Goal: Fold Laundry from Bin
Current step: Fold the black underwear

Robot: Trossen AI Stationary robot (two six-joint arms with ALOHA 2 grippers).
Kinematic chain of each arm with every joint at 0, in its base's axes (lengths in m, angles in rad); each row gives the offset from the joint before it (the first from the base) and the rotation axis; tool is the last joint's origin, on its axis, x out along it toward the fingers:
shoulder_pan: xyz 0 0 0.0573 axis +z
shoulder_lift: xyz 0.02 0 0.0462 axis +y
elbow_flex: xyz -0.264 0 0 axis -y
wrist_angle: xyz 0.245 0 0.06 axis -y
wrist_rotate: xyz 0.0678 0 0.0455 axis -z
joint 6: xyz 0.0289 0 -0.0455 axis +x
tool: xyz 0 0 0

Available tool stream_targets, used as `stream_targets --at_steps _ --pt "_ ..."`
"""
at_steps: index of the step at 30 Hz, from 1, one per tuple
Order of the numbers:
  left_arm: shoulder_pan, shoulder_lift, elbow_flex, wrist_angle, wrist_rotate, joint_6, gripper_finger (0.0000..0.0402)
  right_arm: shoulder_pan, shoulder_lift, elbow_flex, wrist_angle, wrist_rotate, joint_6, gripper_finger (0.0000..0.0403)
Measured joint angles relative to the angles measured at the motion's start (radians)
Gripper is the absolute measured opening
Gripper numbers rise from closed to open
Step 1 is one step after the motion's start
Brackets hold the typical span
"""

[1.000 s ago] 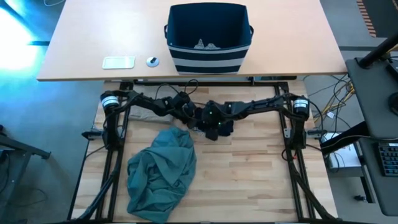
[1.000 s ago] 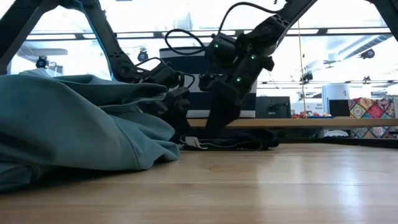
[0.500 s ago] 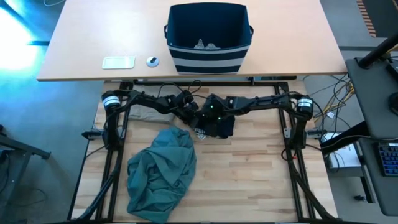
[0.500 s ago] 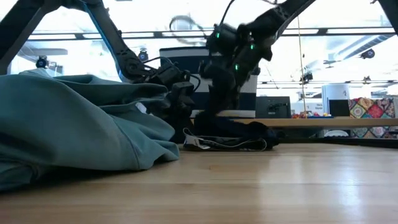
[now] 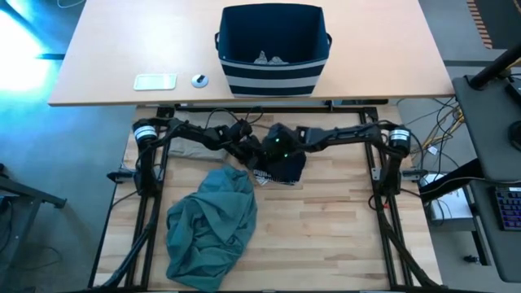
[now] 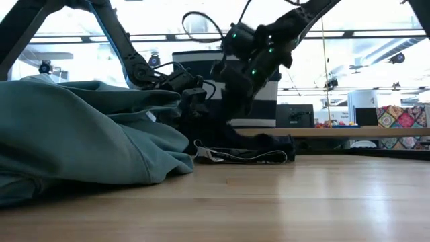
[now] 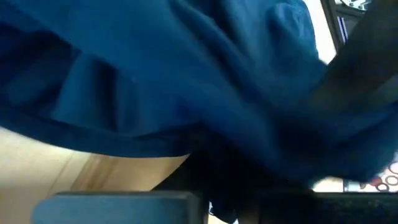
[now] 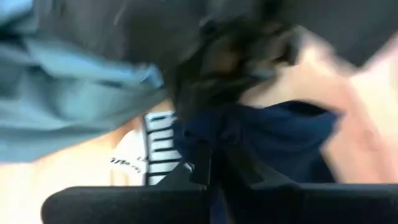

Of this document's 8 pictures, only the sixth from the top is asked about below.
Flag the navy white striped fabric bin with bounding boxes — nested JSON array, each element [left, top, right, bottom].
[[172, 50, 280, 128]]

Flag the teal shirt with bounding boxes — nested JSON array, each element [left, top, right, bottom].
[[0, 73, 195, 206]]

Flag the colourful toy pile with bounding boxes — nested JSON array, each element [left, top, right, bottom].
[[314, 120, 361, 129]]

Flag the light wooden desk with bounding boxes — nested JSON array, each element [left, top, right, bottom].
[[234, 127, 430, 139]]

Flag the white chair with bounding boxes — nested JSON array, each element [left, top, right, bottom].
[[350, 140, 378, 149]]

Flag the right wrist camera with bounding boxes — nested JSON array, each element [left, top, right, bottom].
[[221, 22, 258, 60]]

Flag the thin vertical rod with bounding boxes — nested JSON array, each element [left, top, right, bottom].
[[320, 16, 332, 127]]

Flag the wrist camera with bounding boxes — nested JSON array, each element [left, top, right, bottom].
[[161, 69, 204, 93], [221, 22, 258, 60]]

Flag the black metal table frame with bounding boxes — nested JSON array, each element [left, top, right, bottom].
[[295, 138, 430, 161]]

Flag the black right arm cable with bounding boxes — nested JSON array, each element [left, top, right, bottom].
[[181, 0, 253, 44]]

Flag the white column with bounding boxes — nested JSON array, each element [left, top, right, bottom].
[[347, 90, 379, 127]]

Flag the navy Puma boxer briefs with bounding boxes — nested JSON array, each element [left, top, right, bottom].
[[186, 110, 296, 165]]

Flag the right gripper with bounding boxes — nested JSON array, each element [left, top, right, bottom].
[[210, 62, 260, 117]]

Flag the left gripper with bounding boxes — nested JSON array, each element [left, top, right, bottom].
[[179, 87, 208, 118]]

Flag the black monitor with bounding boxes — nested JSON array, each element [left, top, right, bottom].
[[275, 104, 316, 129]]

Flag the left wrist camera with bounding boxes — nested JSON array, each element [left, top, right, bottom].
[[161, 69, 204, 93]]

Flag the colourful patchwork quilt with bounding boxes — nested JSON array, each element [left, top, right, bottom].
[[376, 104, 430, 151]]

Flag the small black screen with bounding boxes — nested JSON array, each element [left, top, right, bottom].
[[355, 107, 379, 127]]

